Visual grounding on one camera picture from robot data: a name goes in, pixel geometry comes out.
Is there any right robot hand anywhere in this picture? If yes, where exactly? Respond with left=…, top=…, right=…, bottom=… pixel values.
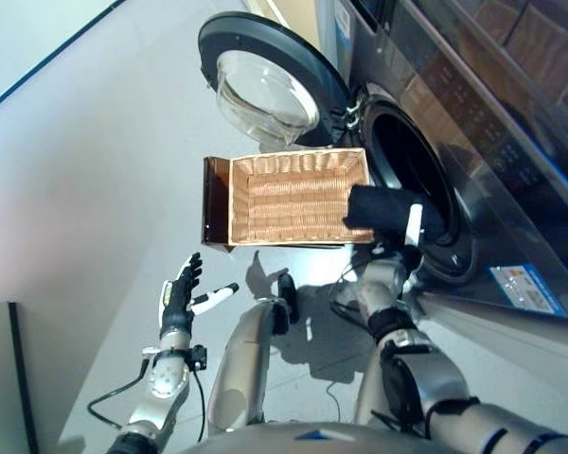
left=371, top=202, right=428, bottom=276

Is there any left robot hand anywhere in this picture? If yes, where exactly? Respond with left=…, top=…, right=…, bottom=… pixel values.
left=159, top=252, right=241, bottom=330

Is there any black garment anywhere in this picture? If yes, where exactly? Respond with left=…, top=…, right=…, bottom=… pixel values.
left=343, top=183, right=449, bottom=247

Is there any grey front-load washing machine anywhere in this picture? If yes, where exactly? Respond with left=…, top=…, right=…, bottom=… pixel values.
left=333, top=0, right=568, bottom=332

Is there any brown glossy stand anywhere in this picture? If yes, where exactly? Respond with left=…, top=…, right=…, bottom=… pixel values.
left=201, top=155, right=236, bottom=254

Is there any rectangular wicker basket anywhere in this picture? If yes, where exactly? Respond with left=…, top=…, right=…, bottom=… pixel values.
left=226, top=147, right=378, bottom=248

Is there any blue white energy sticker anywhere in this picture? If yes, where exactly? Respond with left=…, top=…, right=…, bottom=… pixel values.
left=487, top=264, right=568, bottom=316

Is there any right silver robot leg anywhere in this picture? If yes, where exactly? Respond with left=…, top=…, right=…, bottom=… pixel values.
left=353, top=347, right=387, bottom=427

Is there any silver robot torso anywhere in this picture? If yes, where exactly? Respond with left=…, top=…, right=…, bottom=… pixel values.
left=179, top=418, right=436, bottom=454

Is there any round glass washer door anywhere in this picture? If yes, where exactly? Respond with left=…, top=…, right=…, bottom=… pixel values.
left=197, top=11, right=356, bottom=148

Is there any blue white barcode label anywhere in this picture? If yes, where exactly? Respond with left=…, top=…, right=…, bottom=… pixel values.
left=333, top=2, right=354, bottom=48

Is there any white cabinet counter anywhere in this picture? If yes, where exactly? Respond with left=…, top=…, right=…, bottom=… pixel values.
left=245, top=0, right=342, bottom=53

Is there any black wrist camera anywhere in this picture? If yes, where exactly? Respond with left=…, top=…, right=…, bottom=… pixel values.
left=188, top=344, right=208, bottom=371

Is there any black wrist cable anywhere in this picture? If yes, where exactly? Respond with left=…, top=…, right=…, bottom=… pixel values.
left=87, top=358, right=207, bottom=444

